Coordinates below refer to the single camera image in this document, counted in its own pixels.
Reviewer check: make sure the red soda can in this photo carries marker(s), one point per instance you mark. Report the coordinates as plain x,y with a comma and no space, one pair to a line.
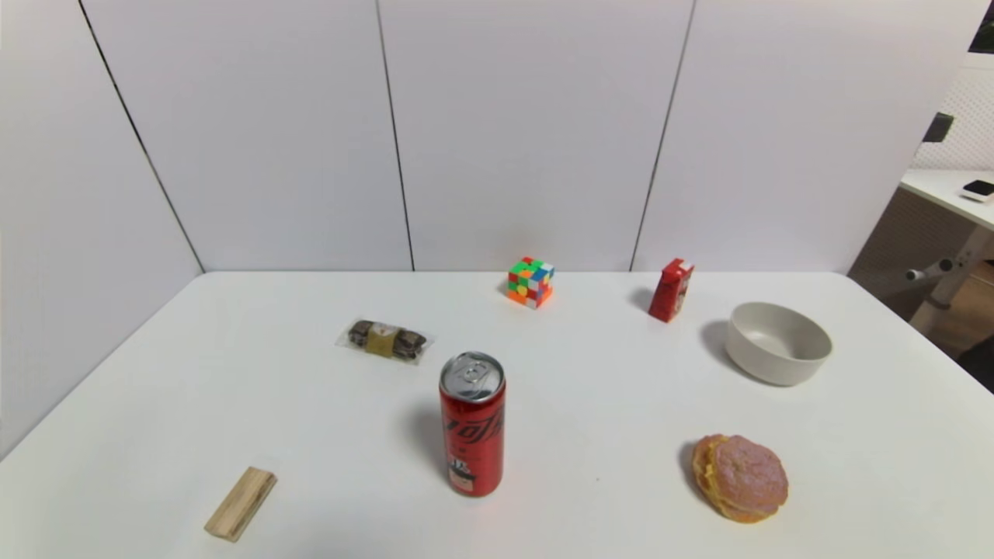
472,435

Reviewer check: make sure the beige round bowl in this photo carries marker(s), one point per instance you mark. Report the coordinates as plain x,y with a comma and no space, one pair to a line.
776,353

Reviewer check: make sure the dark background object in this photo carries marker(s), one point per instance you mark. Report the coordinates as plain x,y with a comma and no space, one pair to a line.
982,365

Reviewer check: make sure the multicoloured puzzle cube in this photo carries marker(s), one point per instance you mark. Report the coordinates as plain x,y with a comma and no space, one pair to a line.
530,282

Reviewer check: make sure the wrapped chocolate snack packet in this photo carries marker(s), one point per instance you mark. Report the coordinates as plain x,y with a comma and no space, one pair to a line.
384,340

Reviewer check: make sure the small red drink carton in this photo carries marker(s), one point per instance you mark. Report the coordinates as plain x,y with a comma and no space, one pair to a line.
669,293

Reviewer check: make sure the pink glazed bread bun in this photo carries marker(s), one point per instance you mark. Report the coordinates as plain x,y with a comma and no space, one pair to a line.
745,477

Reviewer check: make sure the light wooden block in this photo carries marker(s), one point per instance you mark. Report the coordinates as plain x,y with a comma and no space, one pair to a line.
241,505

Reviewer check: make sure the brown perforated desk panel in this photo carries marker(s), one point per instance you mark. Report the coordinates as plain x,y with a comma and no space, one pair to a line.
901,241

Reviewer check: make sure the white background desk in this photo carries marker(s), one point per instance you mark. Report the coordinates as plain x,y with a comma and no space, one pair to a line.
936,186

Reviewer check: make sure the phone with white case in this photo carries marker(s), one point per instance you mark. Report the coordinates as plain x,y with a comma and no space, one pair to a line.
978,189

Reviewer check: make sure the black screen corner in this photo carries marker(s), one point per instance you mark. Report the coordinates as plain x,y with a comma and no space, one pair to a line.
985,32

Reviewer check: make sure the black wall-mounted box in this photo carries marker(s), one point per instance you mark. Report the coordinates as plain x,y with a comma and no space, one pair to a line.
938,127

